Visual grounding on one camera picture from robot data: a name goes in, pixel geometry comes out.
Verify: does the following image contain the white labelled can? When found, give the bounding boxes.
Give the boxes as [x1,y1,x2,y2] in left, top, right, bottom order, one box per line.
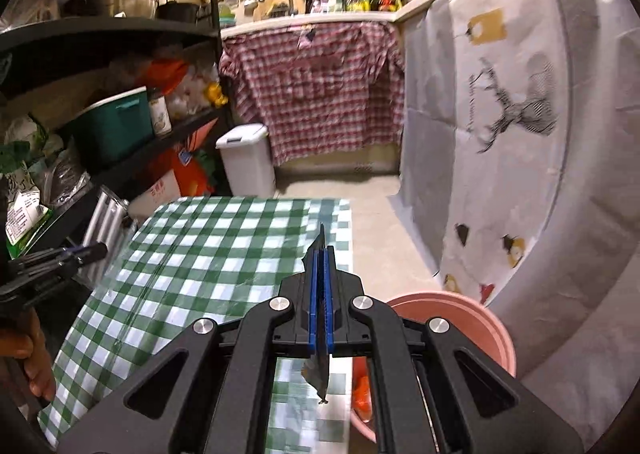
[148,88,173,137]

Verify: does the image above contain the black foil wrapper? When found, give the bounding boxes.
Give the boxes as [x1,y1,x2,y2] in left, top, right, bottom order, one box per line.
[301,223,332,406]

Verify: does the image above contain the person's left hand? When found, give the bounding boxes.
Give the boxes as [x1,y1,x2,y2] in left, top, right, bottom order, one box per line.
[0,309,57,403]

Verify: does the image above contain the white cardboard box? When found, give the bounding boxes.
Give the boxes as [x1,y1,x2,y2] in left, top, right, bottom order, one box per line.
[126,169,184,221]

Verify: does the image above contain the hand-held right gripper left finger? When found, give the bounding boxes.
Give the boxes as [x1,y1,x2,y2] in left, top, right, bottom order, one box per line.
[57,248,321,454]

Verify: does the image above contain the black shelf rack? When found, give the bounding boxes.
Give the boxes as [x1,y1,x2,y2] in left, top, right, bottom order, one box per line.
[0,0,235,265]

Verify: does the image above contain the red plaid shirt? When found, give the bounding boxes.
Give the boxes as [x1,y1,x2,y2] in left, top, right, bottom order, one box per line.
[219,20,407,168]

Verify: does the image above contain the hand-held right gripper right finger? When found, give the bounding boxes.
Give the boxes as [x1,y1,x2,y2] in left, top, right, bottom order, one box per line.
[325,248,586,454]

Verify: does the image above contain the green checkered tablecloth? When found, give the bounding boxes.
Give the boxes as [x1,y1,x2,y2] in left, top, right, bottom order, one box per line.
[37,196,355,454]

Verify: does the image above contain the orange sack blue label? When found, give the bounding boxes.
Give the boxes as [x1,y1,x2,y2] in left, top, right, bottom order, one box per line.
[159,133,217,198]

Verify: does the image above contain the green storage box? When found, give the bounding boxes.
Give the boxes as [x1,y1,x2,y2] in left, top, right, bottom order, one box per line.
[69,86,154,171]

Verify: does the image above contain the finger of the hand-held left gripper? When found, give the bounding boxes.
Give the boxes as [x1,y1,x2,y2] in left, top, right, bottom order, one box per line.
[65,242,109,265]

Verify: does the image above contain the deer print cloth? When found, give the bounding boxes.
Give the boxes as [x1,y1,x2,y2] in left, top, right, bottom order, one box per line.
[387,0,640,435]

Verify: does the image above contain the white trash bin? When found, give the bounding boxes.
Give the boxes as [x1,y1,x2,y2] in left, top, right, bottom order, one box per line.
[216,124,277,199]

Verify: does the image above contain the green food packet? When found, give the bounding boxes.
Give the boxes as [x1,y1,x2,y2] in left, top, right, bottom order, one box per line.
[4,174,53,257]

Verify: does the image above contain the black pan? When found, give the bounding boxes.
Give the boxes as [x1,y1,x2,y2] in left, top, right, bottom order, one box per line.
[156,2,202,25]

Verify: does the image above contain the red crumpled plastic bag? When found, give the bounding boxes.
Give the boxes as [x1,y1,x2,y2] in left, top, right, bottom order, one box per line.
[146,58,190,95]

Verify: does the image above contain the pink plastic basin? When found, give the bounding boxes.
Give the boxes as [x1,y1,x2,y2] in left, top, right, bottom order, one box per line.
[349,291,517,444]

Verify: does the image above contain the orange plastic bag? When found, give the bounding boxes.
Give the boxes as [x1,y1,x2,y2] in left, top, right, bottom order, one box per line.
[351,373,375,424]

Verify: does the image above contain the silver metal tubes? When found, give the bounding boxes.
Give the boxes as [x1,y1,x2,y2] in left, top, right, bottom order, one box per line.
[81,185,132,285]

